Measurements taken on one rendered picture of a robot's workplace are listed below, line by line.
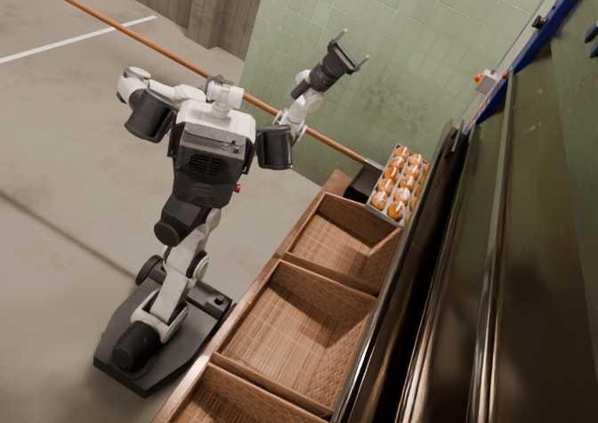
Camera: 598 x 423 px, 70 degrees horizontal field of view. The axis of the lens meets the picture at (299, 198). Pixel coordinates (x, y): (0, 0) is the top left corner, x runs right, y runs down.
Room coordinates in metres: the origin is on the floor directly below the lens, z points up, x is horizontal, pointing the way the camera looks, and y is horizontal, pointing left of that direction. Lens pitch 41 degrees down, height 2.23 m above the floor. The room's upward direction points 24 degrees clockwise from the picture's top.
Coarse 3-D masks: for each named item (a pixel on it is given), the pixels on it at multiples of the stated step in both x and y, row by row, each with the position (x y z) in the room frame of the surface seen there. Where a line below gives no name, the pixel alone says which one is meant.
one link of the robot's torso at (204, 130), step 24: (192, 120) 1.09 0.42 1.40; (216, 120) 1.15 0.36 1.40; (240, 120) 1.21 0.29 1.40; (168, 144) 1.03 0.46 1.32; (192, 144) 0.99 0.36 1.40; (216, 144) 1.04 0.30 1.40; (240, 144) 1.08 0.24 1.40; (192, 168) 0.98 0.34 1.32; (216, 168) 1.23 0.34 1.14; (240, 168) 1.02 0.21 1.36; (192, 192) 1.01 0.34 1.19; (216, 192) 1.02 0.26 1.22
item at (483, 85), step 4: (484, 72) 2.46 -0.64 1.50; (488, 72) 2.46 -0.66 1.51; (484, 76) 2.42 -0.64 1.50; (488, 76) 2.41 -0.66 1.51; (492, 76) 2.44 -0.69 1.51; (496, 76) 2.47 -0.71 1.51; (480, 80) 2.42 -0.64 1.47; (484, 80) 2.41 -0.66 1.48; (488, 80) 2.41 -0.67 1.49; (492, 80) 2.41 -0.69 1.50; (496, 80) 2.41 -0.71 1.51; (476, 84) 2.47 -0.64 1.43; (480, 84) 2.42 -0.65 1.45; (484, 84) 2.41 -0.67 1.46; (488, 84) 2.41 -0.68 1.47; (492, 84) 2.41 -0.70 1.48; (476, 88) 2.42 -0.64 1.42; (480, 88) 2.41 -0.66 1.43; (484, 88) 2.41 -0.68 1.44; (488, 88) 2.41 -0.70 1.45; (480, 92) 2.41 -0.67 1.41; (484, 92) 2.41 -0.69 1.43; (488, 92) 2.41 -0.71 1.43
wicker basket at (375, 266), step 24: (312, 216) 1.79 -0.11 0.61; (336, 216) 1.86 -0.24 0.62; (312, 240) 1.63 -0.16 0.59; (336, 240) 1.71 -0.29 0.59; (360, 240) 1.79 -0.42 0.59; (384, 240) 1.75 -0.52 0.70; (312, 264) 1.33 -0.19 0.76; (336, 264) 1.55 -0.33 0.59; (360, 264) 1.62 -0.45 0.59; (384, 264) 1.49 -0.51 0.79; (360, 288) 1.30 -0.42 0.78
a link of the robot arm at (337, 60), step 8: (328, 48) 1.35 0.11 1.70; (336, 48) 1.36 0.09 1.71; (344, 48) 1.39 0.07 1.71; (328, 56) 1.35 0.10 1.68; (336, 56) 1.34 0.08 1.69; (344, 56) 1.37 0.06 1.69; (320, 64) 1.36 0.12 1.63; (328, 64) 1.35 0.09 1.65; (336, 64) 1.35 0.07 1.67; (344, 64) 1.33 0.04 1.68; (352, 64) 1.37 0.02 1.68; (312, 72) 1.37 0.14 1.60; (320, 72) 1.34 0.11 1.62; (328, 72) 1.35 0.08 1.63; (336, 72) 1.35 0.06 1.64; (344, 72) 1.34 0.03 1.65; (352, 72) 1.34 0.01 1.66; (320, 80) 1.34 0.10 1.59; (328, 80) 1.34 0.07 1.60; (336, 80) 1.36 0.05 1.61
